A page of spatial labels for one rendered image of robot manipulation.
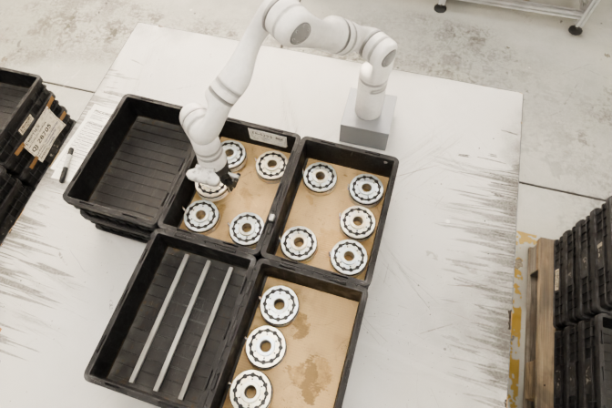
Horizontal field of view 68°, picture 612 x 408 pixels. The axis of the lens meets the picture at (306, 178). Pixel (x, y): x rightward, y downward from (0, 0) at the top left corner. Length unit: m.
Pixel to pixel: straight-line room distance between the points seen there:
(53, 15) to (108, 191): 2.19
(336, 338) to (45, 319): 0.87
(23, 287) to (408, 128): 1.37
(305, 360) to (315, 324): 0.09
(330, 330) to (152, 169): 0.74
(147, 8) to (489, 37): 2.19
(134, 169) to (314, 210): 0.59
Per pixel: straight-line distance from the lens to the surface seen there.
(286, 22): 0.99
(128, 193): 1.52
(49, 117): 2.38
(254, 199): 1.40
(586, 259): 2.01
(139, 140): 1.61
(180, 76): 1.91
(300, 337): 1.27
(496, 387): 1.47
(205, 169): 1.22
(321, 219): 1.36
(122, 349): 1.36
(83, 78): 3.09
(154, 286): 1.37
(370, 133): 1.57
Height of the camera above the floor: 2.08
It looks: 61 degrees down
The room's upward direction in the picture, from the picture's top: 3 degrees counter-clockwise
